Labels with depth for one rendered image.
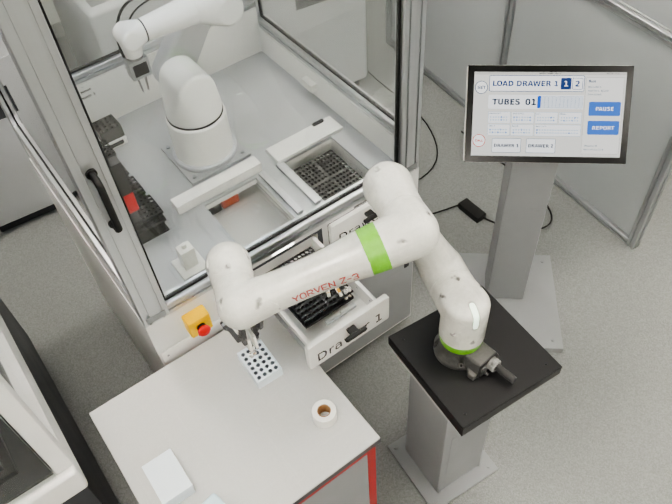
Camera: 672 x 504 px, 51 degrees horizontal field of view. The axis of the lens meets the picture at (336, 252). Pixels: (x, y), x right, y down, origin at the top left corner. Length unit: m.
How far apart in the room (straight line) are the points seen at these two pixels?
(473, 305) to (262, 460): 0.71
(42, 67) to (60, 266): 2.24
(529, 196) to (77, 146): 1.67
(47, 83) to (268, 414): 1.08
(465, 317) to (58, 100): 1.10
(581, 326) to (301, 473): 1.63
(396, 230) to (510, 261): 1.44
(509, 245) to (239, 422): 1.36
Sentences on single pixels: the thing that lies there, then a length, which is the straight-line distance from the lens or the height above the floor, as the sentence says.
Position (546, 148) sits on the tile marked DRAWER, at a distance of 2.40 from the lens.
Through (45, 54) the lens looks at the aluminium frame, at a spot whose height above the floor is 1.83.
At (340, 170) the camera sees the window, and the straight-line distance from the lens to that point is 2.12.
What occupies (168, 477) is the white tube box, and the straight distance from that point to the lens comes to 1.98.
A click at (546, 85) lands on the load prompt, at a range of 2.40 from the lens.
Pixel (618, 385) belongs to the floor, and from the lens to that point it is 3.09.
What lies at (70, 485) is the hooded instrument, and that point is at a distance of 2.00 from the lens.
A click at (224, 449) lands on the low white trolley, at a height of 0.76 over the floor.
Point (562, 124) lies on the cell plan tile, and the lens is 2.41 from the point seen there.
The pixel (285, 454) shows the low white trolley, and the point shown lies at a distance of 2.00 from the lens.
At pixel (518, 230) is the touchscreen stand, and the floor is 0.50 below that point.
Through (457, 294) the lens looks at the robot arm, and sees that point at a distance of 1.90.
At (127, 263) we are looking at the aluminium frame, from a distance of 1.86.
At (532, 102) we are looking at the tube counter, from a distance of 2.39.
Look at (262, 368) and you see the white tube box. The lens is 2.09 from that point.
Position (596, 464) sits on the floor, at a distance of 2.91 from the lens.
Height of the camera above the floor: 2.58
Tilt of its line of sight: 51 degrees down
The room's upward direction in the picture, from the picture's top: 5 degrees counter-clockwise
